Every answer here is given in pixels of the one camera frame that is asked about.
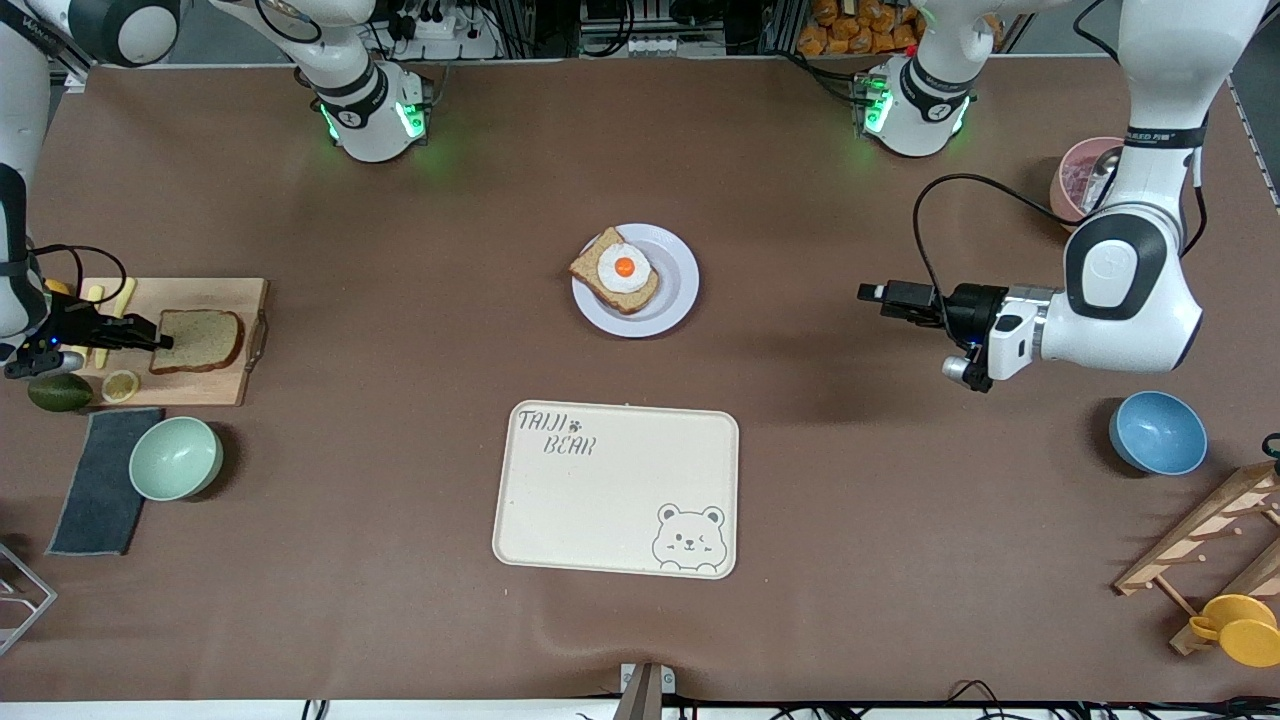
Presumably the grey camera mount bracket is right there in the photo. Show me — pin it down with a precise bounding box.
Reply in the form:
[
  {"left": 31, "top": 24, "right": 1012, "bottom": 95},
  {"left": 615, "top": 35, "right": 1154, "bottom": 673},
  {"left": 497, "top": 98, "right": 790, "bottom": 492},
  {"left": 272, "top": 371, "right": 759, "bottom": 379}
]
[{"left": 613, "top": 661, "right": 677, "bottom": 720}]

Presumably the yellow cup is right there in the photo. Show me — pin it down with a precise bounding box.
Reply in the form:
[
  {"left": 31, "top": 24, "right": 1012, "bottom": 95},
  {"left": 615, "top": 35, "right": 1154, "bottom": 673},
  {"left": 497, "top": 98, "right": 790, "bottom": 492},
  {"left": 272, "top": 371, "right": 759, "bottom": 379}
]
[{"left": 1188, "top": 594, "right": 1280, "bottom": 668}]

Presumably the mint green bowl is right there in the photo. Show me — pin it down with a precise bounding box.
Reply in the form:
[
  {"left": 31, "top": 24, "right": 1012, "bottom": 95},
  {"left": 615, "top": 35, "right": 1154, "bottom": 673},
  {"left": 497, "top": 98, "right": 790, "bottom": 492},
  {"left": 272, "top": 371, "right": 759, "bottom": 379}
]
[{"left": 129, "top": 416, "right": 224, "bottom": 502}]

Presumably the blue bowl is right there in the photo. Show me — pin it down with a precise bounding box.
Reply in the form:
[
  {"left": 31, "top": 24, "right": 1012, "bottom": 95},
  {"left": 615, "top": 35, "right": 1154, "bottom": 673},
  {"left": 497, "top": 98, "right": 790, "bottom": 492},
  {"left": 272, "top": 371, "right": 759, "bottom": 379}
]
[{"left": 1108, "top": 391, "right": 1208, "bottom": 477}]

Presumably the dark grey cloth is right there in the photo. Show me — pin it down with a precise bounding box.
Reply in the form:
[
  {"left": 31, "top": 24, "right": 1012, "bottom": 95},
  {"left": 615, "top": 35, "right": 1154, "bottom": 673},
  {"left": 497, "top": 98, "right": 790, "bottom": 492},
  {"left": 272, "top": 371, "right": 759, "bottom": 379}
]
[{"left": 46, "top": 407, "right": 165, "bottom": 557}]

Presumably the brown sandwich top bread slice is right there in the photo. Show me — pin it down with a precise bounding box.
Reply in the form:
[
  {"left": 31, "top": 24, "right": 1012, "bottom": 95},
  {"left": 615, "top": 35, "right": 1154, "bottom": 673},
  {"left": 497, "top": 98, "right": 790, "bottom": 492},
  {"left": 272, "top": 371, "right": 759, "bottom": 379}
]
[{"left": 149, "top": 309, "right": 244, "bottom": 376}]

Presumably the lavender round plate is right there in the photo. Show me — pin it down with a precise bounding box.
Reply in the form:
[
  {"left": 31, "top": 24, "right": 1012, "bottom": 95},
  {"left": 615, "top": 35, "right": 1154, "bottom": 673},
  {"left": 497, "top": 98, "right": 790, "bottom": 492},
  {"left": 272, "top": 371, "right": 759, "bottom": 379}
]
[{"left": 571, "top": 223, "right": 700, "bottom": 339}]

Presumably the yellow plastic knife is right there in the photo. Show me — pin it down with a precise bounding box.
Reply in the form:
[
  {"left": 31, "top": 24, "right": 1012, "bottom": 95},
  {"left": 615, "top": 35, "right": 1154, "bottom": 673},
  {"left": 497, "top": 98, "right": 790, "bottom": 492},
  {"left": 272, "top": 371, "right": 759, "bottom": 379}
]
[{"left": 95, "top": 277, "right": 137, "bottom": 367}]

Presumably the orange packaged goods pile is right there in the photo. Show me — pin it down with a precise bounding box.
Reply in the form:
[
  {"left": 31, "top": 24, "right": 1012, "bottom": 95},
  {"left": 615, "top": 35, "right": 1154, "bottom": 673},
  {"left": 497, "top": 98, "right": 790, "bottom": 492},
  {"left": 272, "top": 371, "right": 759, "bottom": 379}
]
[{"left": 797, "top": 0, "right": 926, "bottom": 57}]

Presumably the metal wire rack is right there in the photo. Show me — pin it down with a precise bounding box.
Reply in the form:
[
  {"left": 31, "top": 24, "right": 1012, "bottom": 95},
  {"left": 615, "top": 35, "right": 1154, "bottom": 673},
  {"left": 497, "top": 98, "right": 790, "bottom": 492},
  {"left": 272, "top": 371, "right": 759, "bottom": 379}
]
[{"left": 0, "top": 540, "right": 58, "bottom": 656}]

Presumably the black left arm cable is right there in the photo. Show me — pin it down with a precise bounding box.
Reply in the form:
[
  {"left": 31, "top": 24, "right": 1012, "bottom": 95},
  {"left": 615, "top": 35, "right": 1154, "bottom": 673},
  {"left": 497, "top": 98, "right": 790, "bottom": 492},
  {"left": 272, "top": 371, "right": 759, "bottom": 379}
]
[{"left": 911, "top": 172, "right": 1091, "bottom": 336}]

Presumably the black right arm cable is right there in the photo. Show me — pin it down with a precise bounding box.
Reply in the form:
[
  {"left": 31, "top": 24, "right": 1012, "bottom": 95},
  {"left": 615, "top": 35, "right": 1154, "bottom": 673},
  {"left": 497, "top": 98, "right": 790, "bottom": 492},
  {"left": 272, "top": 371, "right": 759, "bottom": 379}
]
[{"left": 30, "top": 243, "right": 130, "bottom": 311}]

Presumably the cream tray with bear print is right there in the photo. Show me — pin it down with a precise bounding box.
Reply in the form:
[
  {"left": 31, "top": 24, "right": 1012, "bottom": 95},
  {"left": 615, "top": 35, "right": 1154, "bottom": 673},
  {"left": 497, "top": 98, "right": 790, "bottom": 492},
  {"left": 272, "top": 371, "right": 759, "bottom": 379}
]
[{"left": 492, "top": 400, "right": 740, "bottom": 580}]

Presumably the fried egg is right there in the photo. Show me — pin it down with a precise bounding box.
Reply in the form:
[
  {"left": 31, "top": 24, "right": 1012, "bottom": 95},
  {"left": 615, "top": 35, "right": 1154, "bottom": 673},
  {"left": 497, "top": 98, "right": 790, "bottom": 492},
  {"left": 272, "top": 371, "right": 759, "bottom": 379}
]
[{"left": 597, "top": 242, "right": 653, "bottom": 294}]

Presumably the green avocado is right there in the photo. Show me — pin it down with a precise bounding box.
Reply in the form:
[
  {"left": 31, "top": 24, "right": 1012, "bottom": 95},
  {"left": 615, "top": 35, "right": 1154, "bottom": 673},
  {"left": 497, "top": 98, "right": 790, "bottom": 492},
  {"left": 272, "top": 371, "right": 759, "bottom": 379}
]
[{"left": 27, "top": 371, "right": 95, "bottom": 413}]

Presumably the metal scoop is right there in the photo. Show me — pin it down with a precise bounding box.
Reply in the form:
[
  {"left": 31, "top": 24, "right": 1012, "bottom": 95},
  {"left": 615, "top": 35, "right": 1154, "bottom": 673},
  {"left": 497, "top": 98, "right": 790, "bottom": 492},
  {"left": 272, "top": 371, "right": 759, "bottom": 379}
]
[{"left": 1088, "top": 148, "right": 1123, "bottom": 209}]

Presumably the wooden rack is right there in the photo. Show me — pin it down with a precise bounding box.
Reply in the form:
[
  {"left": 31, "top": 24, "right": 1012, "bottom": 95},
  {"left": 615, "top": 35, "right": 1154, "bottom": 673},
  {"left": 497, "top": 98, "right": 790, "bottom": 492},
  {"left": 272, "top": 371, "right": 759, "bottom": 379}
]
[{"left": 1113, "top": 460, "right": 1280, "bottom": 658}]

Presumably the yellow plastic fork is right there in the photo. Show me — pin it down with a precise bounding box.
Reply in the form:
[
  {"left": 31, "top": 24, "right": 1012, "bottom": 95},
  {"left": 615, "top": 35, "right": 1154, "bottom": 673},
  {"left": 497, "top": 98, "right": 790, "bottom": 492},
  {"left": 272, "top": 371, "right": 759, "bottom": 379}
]
[{"left": 70, "top": 285, "right": 105, "bottom": 369}]

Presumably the wooden cutting board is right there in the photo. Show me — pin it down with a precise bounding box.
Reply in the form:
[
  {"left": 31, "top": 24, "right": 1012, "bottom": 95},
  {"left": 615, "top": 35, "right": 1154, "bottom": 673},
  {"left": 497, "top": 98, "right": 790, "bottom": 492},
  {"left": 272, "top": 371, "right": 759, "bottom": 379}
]
[{"left": 54, "top": 278, "right": 269, "bottom": 408}]

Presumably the white power strip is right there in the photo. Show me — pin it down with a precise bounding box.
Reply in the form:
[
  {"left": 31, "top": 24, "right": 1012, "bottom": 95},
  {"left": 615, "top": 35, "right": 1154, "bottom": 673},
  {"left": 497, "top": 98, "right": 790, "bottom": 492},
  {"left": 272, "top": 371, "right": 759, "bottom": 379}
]
[
  {"left": 398, "top": 8, "right": 463, "bottom": 41},
  {"left": 622, "top": 34, "right": 728, "bottom": 57}
]

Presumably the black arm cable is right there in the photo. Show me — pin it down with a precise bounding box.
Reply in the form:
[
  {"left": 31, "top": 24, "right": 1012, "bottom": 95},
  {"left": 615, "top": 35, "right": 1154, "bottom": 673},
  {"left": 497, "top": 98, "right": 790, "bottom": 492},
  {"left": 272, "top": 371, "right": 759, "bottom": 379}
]
[
  {"left": 911, "top": 172, "right": 1091, "bottom": 336},
  {"left": 30, "top": 243, "right": 130, "bottom": 311}
]

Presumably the pink bowl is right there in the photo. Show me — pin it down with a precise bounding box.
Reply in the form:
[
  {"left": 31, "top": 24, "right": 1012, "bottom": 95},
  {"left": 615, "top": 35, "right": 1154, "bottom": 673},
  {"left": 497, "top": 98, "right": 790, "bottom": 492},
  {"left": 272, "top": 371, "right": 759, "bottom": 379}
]
[{"left": 1049, "top": 137, "right": 1129, "bottom": 229}]

